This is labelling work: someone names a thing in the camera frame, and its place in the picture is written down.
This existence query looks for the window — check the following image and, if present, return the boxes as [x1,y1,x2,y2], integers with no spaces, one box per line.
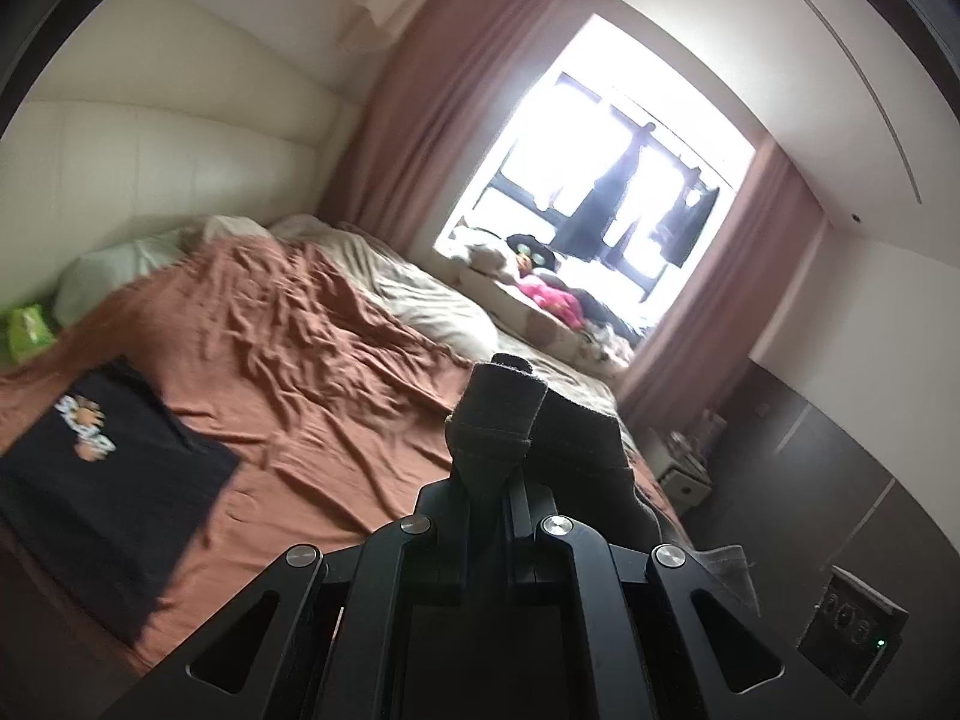
[435,11,758,331]

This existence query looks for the black printed t-shirt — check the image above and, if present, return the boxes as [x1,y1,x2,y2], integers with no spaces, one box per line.
[0,360,241,646]

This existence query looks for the dark wardrobe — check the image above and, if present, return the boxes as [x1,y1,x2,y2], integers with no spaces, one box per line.
[675,360,960,616]

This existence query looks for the orange-brown blanket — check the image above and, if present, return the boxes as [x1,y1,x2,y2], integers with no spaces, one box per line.
[0,236,638,683]

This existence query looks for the white pillow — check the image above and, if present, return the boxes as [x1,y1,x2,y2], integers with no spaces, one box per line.
[56,236,188,327]

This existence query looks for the green tissue packet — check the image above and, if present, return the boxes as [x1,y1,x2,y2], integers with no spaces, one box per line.
[0,304,57,361]

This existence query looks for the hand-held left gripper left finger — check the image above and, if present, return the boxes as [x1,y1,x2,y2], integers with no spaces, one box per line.
[101,476,470,720]

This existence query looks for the pink plush toy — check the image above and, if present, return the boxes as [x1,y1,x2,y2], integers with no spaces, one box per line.
[517,274,586,331]

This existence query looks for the bear print pillow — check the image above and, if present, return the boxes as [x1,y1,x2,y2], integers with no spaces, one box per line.
[450,240,635,376]

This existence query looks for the dark hanging garment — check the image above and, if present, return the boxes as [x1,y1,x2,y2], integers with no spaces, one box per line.
[555,124,657,256]
[660,180,721,267]

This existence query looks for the white bedside table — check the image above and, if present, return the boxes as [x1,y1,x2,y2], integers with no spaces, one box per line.
[649,409,732,511]

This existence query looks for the grey t-shirt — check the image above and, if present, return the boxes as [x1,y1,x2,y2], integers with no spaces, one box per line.
[444,352,751,608]

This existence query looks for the beige duvet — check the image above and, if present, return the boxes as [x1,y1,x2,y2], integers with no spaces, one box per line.
[202,214,623,421]

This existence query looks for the pink-brown curtain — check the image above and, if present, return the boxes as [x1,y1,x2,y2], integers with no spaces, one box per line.
[615,142,830,428]
[319,0,601,241]

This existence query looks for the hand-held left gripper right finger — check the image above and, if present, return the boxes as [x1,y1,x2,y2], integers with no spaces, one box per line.
[506,476,863,720]

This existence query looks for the white plush toy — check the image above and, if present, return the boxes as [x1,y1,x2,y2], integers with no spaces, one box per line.
[450,229,518,278]

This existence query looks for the cream padded headboard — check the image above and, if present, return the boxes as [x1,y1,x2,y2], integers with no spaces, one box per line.
[0,0,391,271]

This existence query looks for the black electronic box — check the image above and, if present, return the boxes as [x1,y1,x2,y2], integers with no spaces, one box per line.
[795,566,908,698]

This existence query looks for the black plush toy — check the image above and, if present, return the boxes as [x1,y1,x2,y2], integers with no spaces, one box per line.
[506,234,563,275]

